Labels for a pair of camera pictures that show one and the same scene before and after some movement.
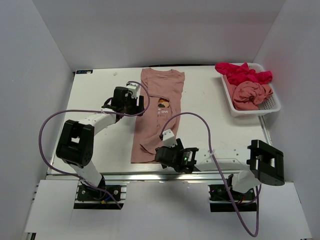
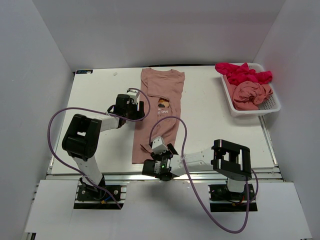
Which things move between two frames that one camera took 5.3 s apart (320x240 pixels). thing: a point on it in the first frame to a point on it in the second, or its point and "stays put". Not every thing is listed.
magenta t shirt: (238, 74) stays put
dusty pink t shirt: (161, 91) stays put
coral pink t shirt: (247, 95) stays put
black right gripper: (179, 147) to (157, 157)
